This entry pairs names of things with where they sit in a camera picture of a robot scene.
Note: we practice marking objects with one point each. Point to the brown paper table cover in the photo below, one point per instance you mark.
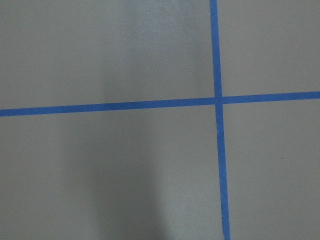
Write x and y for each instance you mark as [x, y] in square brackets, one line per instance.
[159, 119]

